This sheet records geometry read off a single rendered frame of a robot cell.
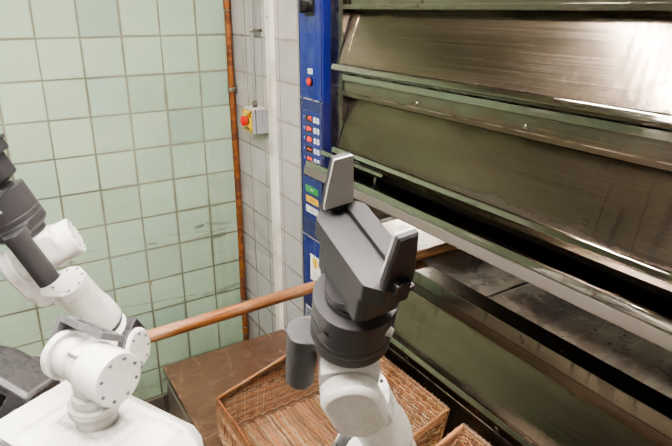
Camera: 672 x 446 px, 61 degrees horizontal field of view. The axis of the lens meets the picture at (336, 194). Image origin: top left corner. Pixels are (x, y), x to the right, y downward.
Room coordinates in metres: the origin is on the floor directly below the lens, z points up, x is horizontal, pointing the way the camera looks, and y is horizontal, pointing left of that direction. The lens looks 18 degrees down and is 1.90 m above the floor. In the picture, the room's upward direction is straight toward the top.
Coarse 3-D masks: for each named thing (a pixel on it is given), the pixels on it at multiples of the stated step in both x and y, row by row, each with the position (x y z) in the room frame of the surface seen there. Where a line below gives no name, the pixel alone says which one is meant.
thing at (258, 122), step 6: (246, 108) 2.29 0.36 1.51; (252, 108) 2.27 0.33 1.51; (258, 108) 2.27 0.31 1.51; (264, 108) 2.27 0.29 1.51; (246, 114) 2.28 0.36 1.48; (252, 114) 2.24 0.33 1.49; (258, 114) 2.25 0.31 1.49; (264, 114) 2.26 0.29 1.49; (252, 120) 2.24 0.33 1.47; (258, 120) 2.25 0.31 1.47; (264, 120) 2.26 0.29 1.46; (246, 126) 2.28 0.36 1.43; (252, 126) 2.24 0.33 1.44; (258, 126) 2.25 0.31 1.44; (264, 126) 2.26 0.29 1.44; (252, 132) 2.24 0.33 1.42; (258, 132) 2.25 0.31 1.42; (264, 132) 2.26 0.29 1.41
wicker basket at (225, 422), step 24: (384, 360) 1.52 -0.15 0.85; (240, 384) 1.53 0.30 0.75; (264, 384) 1.58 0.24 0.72; (312, 384) 1.68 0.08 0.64; (408, 384) 1.42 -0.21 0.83; (216, 408) 1.49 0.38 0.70; (240, 408) 1.53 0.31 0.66; (264, 408) 1.58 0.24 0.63; (288, 408) 1.62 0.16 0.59; (312, 408) 1.62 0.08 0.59; (408, 408) 1.39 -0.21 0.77; (240, 432) 1.34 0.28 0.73; (288, 432) 1.51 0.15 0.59; (312, 432) 1.51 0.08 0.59; (336, 432) 1.51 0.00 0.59; (432, 432) 1.26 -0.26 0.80
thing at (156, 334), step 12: (420, 252) 1.54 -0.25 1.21; (432, 252) 1.56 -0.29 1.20; (288, 288) 1.32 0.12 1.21; (300, 288) 1.32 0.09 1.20; (312, 288) 1.33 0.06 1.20; (252, 300) 1.25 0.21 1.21; (264, 300) 1.26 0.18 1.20; (276, 300) 1.28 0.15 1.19; (288, 300) 1.30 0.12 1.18; (216, 312) 1.20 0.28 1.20; (228, 312) 1.21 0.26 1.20; (240, 312) 1.22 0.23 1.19; (168, 324) 1.14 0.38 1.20; (180, 324) 1.15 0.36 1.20; (192, 324) 1.16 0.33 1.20; (204, 324) 1.17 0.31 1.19; (156, 336) 1.11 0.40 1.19; (168, 336) 1.13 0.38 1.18
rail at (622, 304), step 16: (368, 192) 1.43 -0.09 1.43; (400, 208) 1.32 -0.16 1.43; (416, 208) 1.27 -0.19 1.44; (448, 224) 1.18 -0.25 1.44; (480, 240) 1.09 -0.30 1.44; (512, 256) 1.02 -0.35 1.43; (528, 256) 1.00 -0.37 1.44; (544, 272) 0.95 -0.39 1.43; (560, 272) 0.93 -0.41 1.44; (576, 288) 0.90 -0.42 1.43; (592, 288) 0.87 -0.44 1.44; (608, 304) 0.84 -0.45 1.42; (624, 304) 0.82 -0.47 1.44; (656, 320) 0.78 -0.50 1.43
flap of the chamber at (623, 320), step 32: (384, 192) 1.51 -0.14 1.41; (416, 224) 1.26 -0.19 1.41; (480, 224) 1.30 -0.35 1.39; (480, 256) 1.08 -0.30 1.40; (544, 256) 1.10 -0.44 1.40; (544, 288) 0.94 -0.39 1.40; (608, 288) 0.94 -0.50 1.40; (640, 288) 0.97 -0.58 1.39; (608, 320) 0.83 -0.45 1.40; (640, 320) 0.80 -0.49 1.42
